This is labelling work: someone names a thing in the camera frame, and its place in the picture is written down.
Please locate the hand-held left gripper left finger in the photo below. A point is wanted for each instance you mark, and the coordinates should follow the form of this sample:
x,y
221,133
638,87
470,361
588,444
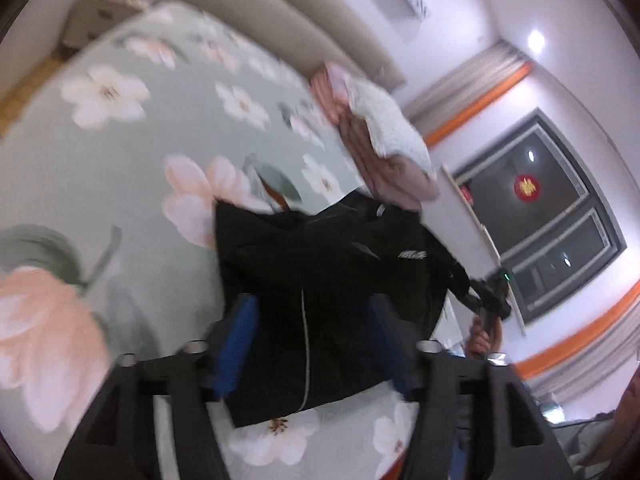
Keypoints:
x,y
235,350

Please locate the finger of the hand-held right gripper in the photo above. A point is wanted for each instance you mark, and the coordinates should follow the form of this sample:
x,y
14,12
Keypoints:
x,y
462,282

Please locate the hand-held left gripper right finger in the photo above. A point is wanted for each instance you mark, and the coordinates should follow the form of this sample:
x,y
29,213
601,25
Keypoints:
x,y
400,365

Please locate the black hooded jacket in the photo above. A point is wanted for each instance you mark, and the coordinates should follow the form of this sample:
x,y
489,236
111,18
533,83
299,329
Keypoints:
x,y
325,270

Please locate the person's right hand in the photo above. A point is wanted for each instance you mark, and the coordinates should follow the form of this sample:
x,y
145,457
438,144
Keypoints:
x,y
480,342

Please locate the dark grey window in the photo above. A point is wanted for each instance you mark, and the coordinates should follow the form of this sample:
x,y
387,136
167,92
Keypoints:
x,y
540,230

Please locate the red items on sill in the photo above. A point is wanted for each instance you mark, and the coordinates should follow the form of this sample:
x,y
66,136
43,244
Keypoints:
x,y
466,195

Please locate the red round window decoration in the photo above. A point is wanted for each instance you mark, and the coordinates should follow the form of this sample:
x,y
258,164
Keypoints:
x,y
526,188

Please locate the beige curtain with orange band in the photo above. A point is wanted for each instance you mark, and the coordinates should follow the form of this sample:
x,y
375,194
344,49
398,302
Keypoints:
x,y
590,355
465,90

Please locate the mauve folded quilt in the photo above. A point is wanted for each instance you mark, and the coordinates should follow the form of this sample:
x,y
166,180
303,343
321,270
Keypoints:
x,y
385,180

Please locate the white dotted pillow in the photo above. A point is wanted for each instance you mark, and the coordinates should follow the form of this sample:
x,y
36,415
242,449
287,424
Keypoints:
x,y
390,125

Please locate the person's body in grey clothing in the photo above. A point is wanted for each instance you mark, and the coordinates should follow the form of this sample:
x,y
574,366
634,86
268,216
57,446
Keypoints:
x,y
590,440

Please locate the bed with floral sheet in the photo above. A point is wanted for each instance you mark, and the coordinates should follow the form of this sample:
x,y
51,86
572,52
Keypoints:
x,y
125,170

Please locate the salmon folded blanket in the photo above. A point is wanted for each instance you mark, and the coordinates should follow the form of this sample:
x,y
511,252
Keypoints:
x,y
325,90

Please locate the round ceiling light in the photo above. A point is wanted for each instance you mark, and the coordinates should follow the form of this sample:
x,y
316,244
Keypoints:
x,y
536,40

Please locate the beige padded headboard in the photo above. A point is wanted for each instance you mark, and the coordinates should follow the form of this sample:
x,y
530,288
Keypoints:
x,y
300,15

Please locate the beige nightstand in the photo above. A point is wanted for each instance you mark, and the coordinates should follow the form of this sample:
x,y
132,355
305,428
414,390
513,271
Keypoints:
x,y
95,17

